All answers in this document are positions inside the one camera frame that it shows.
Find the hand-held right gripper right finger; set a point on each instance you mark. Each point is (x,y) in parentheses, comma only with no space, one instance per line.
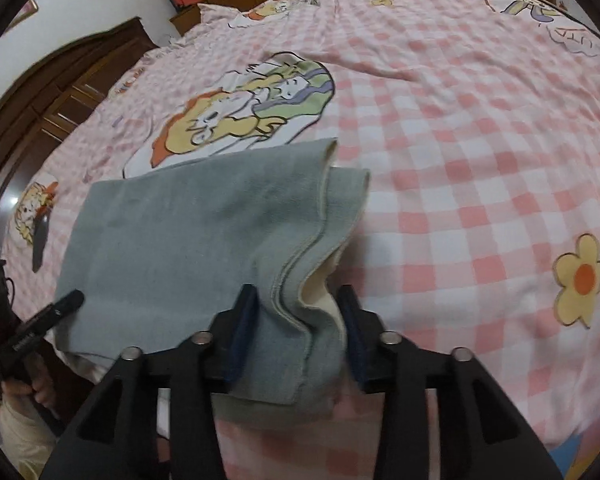
(355,345)

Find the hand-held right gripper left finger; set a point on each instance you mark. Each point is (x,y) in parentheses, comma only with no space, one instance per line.
(240,340)

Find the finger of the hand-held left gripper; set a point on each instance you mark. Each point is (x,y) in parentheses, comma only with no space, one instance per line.
(50,312)
(41,240)

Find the grey pants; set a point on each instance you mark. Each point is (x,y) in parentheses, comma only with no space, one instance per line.
(180,240)

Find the person's left forearm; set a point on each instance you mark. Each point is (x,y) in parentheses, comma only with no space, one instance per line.
(25,435)

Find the person's left hand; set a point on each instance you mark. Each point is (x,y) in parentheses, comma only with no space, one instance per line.
(40,382)

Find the dark wooden headboard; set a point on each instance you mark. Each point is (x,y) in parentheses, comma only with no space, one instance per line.
(55,90)

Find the pink checkered cartoon bed sheet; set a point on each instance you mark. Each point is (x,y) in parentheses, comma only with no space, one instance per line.
(455,160)

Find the framed wall picture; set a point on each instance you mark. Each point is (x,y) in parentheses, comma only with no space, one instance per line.
(30,6)

